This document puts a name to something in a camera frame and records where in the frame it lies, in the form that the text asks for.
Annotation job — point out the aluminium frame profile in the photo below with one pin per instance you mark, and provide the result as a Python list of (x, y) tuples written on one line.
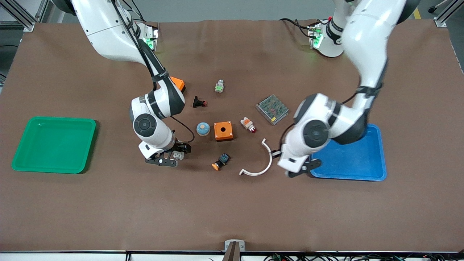
[(21, 14), (447, 14)]

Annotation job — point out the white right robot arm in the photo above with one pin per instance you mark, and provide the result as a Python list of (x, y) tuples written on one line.
[(108, 32)]

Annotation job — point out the black red push button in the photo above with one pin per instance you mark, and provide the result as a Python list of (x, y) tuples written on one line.
[(198, 102)]

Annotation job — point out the white red circuit breaker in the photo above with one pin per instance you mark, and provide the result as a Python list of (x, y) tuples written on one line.
[(178, 156)]

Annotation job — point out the green plastic tray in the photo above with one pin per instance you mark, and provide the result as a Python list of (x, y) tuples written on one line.
[(54, 145)]

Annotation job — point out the blue dome buzzer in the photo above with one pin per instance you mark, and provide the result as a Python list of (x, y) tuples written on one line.
[(203, 128)]

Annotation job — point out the green white indicator switch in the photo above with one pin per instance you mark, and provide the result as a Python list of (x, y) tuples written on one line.
[(219, 86)]

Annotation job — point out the blue plastic tray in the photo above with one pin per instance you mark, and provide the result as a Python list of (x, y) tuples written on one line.
[(362, 161)]

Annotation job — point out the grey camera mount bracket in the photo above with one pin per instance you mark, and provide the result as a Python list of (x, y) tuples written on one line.
[(234, 246)]

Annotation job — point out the metal mesh power supply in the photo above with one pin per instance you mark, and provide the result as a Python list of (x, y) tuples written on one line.
[(272, 109)]

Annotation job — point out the orange box with black base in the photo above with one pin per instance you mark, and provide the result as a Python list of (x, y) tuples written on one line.
[(178, 83)]

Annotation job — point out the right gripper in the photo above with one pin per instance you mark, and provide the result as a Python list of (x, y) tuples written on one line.
[(181, 147)]

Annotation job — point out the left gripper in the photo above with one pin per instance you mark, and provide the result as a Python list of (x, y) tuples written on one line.
[(276, 155)]

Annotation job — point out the orange button blue black switch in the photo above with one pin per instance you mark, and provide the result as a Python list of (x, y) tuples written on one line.
[(220, 161)]

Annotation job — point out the brown table cover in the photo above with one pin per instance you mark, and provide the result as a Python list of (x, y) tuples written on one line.
[(232, 210)]

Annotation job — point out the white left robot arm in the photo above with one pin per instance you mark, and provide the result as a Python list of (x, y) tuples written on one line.
[(366, 40)]

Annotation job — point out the red lamp orange white body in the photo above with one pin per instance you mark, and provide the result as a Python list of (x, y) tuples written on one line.
[(248, 124)]

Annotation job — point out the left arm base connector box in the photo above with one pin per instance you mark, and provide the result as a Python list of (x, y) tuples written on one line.
[(314, 36)]

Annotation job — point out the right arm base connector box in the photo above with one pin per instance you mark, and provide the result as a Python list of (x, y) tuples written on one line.
[(151, 38)]

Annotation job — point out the large white arc clamp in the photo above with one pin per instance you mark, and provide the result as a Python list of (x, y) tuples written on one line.
[(269, 163)]

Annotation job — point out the all orange button box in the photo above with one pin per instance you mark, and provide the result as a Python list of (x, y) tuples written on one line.
[(223, 131)]

